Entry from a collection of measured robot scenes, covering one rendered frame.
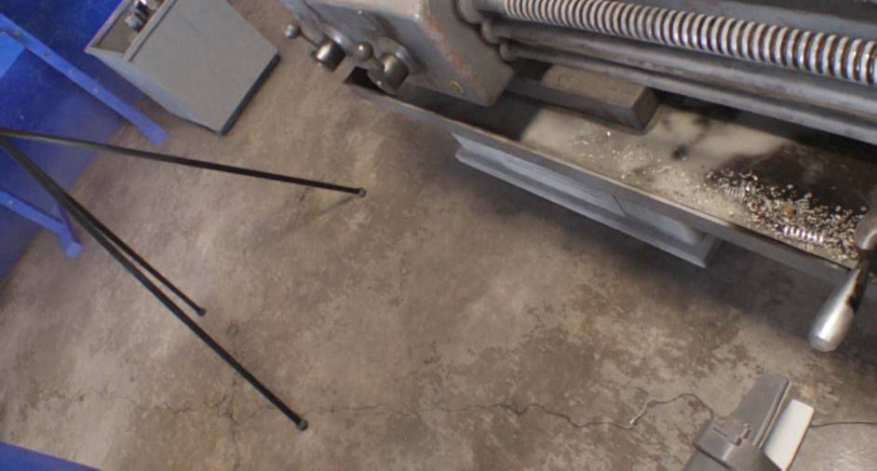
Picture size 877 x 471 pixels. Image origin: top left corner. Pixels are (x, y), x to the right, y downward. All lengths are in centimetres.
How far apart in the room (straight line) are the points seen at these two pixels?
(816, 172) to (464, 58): 54
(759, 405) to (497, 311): 106
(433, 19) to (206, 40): 196
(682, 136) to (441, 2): 44
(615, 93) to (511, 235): 65
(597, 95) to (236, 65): 205
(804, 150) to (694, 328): 49
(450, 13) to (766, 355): 85
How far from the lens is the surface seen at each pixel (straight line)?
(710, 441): 54
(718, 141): 106
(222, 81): 289
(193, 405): 222
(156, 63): 278
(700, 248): 140
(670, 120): 111
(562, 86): 116
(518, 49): 105
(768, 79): 77
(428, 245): 177
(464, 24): 101
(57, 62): 359
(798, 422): 62
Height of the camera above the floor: 124
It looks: 44 degrees down
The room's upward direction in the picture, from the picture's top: 48 degrees counter-clockwise
